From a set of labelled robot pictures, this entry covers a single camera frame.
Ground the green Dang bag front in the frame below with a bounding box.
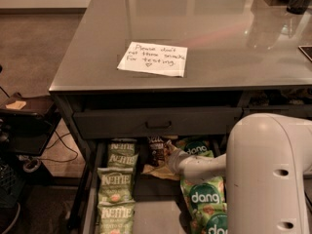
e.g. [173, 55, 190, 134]
[190, 211, 228, 234]

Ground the tan sticky note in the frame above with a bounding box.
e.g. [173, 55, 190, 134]
[6, 100, 26, 110]

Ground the white handwritten paper note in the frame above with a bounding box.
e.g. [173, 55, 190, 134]
[117, 42, 187, 77]

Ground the open grey middle drawer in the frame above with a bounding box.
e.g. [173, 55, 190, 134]
[81, 136, 236, 234]

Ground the black floor cable left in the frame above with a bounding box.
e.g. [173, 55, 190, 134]
[38, 120, 80, 164]

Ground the green kettle chip bag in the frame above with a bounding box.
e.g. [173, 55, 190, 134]
[97, 201, 135, 234]
[108, 138, 137, 156]
[97, 167, 134, 204]
[107, 154, 138, 169]

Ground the green Kettle chip bag back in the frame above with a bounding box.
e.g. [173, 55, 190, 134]
[108, 138, 137, 156]

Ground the dark green plastic crate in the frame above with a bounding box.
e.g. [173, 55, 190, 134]
[0, 160, 25, 208]

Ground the grey metal cabinet counter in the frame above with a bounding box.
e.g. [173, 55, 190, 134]
[48, 0, 312, 232]

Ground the green Kettle chip bag front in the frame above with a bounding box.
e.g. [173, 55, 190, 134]
[97, 201, 135, 234]

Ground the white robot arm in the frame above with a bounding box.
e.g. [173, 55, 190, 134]
[168, 113, 312, 234]

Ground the grey top left drawer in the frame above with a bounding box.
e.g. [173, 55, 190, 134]
[73, 107, 242, 139]

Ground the grey top right drawer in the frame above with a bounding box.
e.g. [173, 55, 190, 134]
[243, 104, 312, 119]

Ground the green Dang bag back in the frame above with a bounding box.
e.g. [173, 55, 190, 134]
[175, 136, 213, 157]

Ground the black side cart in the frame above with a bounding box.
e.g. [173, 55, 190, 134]
[0, 93, 61, 185]

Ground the brown sea salt chip bag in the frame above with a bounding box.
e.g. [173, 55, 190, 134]
[142, 136, 179, 181]

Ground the green dang bag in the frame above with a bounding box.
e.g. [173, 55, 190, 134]
[175, 136, 213, 157]
[190, 211, 228, 234]
[180, 176, 225, 215]

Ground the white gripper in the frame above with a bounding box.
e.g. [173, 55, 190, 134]
[166, 140, 191, 176]

